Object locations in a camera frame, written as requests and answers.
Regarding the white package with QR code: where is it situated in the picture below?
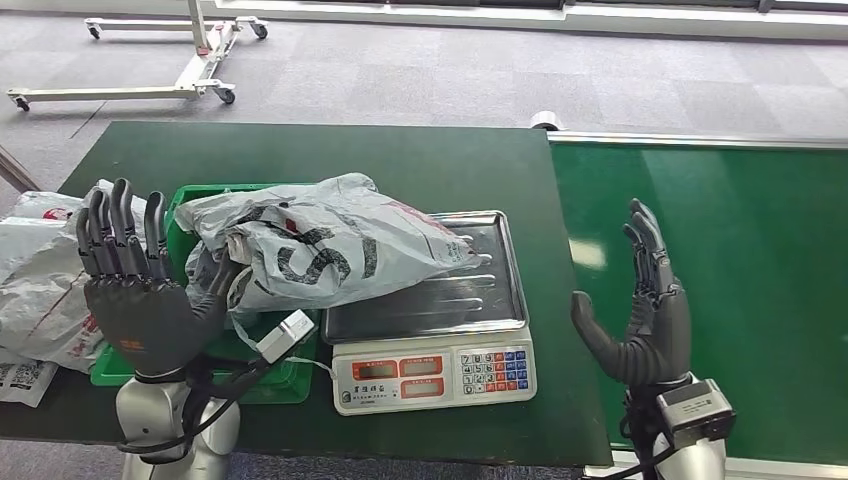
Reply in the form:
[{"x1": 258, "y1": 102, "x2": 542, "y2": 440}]
[{"x1": 0, "y1": 344, "x2": 62, "y2": 409}]

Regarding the green plastic crate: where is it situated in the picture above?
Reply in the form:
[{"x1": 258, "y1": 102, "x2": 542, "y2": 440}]
[{"x1": 90, "y1": 183, "x2": 324, "y2": 407}]

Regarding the white electronic weighing scale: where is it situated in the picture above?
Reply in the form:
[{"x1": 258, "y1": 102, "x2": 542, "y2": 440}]
[{"x1": 321, "y1": 210, "x2": 540, "y2": 417}]

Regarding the green conveyor belt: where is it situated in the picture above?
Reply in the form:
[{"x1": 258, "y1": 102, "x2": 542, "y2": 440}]
[{"x1": 548, "y1": 142, "x2": 848, "y2": 465}]

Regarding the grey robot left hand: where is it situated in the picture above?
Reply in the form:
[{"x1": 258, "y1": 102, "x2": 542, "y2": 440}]
[{"x1": 74, "y1": 177, "x2": 244, "y2": 380}]

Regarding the stainless steel scale tray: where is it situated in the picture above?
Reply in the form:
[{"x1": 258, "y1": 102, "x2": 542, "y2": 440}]
[{"x1": 321, "y1": 210, "x2": 531, "y2": 346}]

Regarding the white wheeled stand base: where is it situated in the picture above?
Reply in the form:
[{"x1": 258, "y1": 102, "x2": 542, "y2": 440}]
[{"x1": 6, "y1": 0, "x2": 270, "y2": 113}]

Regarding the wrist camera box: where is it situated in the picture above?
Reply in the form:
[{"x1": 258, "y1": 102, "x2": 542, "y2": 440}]
[
  {"x1": 254, "y1": 309, "x2": 317, "y2": 365},
  {"x1": 655, "y1": 378, "x2": 738, "y2": 450}
]

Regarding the brown slanted bar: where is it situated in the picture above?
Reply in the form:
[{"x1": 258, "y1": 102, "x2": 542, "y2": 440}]
[{"x1": 0, "y1": 144, "x2": 44, "y2": 195}]

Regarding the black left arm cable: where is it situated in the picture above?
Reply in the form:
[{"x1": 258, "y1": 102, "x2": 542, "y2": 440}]
[{"x1": 117, "y1": 354, "x2": 296, "y2": 465}]

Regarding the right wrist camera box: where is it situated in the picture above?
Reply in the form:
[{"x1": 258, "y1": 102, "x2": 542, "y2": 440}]
[{"x1": 655, "y1": 378, "x2": 738, "y2": 450}]

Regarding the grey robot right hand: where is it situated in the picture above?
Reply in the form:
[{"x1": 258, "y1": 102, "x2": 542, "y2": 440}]
[{"x1": 570, "y1": 198, "x2": 694, "y2": 388}]

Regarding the silver conveyor side rail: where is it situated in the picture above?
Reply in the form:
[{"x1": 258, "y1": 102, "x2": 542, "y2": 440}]
[{"x1": 547, "y1": 131, "x2": 848, "y2": 152}]

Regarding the white package with red logo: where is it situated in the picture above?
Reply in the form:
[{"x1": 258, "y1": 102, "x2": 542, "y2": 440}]
[{"x1": 0, "y1": 190, "x2": 86, "y2": 283}]

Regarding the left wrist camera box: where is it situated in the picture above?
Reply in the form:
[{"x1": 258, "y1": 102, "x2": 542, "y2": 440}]
[{"x1": 254, "y1": 309, "x2": 317, "y2": 365}]

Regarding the grey package with red print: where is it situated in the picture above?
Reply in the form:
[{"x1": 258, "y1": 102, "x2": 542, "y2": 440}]
[{"x1": 0, "y1": 178, "x2": 150, "y2": 374}]

